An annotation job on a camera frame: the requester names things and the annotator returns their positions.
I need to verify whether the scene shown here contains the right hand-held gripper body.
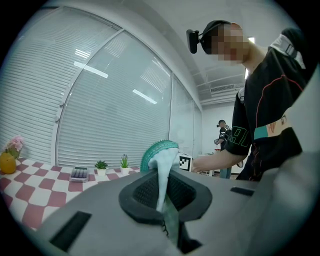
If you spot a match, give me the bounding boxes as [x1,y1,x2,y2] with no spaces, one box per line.
[178,153,193,173]

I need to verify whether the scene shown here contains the small potted succulent plant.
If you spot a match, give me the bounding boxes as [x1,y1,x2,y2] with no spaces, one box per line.
[94,160,109,177]

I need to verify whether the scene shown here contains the person in black shirt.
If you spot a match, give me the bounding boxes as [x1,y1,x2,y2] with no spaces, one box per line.
[223,26,311,181]

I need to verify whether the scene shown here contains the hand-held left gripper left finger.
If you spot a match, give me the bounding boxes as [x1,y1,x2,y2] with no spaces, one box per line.
[36,170,181,256]

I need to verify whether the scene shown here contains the grey shoulder strap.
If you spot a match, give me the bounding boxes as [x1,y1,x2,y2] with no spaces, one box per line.
[269,33,307,70]

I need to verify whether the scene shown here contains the light blue pouch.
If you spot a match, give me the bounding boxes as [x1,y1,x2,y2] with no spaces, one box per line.
[140,139,181,246]

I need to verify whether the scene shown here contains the pink flower bundle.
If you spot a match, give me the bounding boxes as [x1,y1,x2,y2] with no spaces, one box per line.
[2,135,26,160]

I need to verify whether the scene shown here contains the person's right forearm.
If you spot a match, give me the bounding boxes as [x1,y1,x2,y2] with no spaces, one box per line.
[192,146,248,174]

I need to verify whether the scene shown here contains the small potted grass plant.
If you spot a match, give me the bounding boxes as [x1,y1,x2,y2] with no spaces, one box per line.
[119,153,131,175]

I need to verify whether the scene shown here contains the white window blinds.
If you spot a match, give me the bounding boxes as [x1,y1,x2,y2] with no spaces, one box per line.
[0,6,203,169]

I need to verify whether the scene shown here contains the purple-keyed calculator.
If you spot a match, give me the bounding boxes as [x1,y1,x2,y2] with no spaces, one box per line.
[69,166,90,183]

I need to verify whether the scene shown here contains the yellow fruit-shaped ornament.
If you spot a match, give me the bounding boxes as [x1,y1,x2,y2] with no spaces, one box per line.
[0,151,17,175]

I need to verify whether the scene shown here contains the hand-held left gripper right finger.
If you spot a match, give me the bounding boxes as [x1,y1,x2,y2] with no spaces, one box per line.
[166,170,260,256]

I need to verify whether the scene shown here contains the person's head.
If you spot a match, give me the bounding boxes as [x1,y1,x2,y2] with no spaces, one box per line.
[200,19,266,69]

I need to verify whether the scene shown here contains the ceiling air vent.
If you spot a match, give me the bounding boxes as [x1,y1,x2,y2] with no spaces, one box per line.
[209,83,245,95]

